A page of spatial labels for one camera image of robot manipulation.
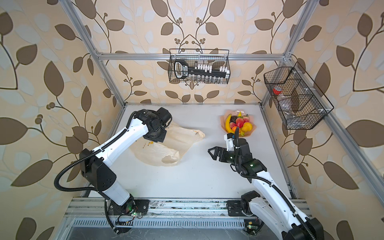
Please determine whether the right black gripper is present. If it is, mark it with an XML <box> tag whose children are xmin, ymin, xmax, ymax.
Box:
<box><xmin>209</xmin><ymin>146</ymin><xmax>241</xmax><ymax>166</ymax></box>

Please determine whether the yellow green banana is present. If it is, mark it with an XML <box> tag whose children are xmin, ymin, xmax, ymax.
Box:
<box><xmin>225</xmin><ymin>114</ymin><xmax>235</xmax><ymax>134</ymax></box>

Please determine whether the banana print plastic bag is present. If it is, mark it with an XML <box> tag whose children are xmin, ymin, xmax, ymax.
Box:
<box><xmin>129</xmin><ymin>123</ymin><xmax>205</xmax><ymax>167</ymax></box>

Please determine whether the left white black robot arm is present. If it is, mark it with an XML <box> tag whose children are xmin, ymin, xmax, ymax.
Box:
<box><xmin>54</xmin><ymin>108</ymin><xmax>173</xmax><ymax>206</ymax></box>

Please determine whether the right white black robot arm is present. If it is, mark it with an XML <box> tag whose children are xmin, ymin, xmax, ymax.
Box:
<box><xmin>208</xmin><ymin>139</ymin><xmax>325</xmax><ymax>240</ymax></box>

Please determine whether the orange tangerine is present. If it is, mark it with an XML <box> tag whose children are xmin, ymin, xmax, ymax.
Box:
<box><xmin>232</xmin><ymin>126</ymin><xmax>241</xmax><ymax>133</ymax></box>

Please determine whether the pink wavy fruit plate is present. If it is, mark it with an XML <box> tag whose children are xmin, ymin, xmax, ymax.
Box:
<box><xmin>220</xmin><ymin>111</ymin><xmax>257</xmax><ymax>137</ymax></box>

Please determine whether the dark brown fig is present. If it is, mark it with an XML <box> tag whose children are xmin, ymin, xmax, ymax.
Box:
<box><xmin>230</xmin><ymin>116</ymin><xmax>238</xmax><ymax>123</ymax></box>

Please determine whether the black white tool set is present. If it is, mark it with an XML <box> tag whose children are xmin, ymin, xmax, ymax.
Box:
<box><xmin>173</xmin><ymin>60</ymin><xmax>230</xmax><ymax>80</ymax></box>

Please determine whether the clear bottle red cap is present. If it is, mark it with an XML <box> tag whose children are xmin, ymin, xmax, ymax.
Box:
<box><xmin>273</xmin><ymin>86</ymin><xmax>300</xmax><ymax>121</ymax></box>

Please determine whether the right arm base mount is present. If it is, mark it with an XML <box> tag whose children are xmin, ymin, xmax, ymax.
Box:
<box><xmin>226</xmin><ymin>200</ymin><xmax>247</xmax><ymax>217</ymax></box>

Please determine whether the black wire basket centre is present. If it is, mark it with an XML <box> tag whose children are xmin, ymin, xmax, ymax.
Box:
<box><xmin>168</xmin><ymin>48</ymin><xmax>231</xmax><ymax>85</ymax></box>

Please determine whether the black wire basket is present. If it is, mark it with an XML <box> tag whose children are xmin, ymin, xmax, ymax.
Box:
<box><xmin>168</xmin><ymin>48</ymin><xmax>231</xmax><ymax>85</ymax></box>
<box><xmin>264</xmin><ymin>63</ymin><xmax>334</xmax><ymax>130</ymax></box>

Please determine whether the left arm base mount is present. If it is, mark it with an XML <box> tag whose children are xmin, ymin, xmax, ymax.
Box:
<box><xmin>108</xmin><ymin>199</ymin><xmax>150</xmax><ymax>216</ymax></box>

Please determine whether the black wire basket right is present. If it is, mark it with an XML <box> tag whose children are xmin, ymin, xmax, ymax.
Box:
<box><xmin>264</xmin><ymin>63</ymin><xmax>334</xmax><ymax>130</ymax></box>

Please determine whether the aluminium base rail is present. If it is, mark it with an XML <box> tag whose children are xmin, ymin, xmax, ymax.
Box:
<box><xmin>64</xmin><ymin>197</ymin><xmax>313</xmax><ymax>220</ymax></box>

